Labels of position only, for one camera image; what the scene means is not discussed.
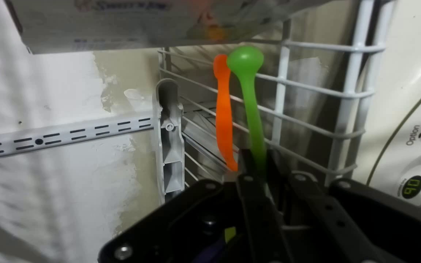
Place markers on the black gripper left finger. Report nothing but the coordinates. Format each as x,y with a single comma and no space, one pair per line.
262,214

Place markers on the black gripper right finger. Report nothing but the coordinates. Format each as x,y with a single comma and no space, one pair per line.
328,220

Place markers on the orange plastic knife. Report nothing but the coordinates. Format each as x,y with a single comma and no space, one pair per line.
224,122

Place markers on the white washing machine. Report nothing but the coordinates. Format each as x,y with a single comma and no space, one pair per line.
415,97

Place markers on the white shelf bracket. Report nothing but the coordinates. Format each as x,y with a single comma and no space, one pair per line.
171,147

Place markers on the white slotted shelf rail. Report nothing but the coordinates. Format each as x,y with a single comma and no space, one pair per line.
64,136

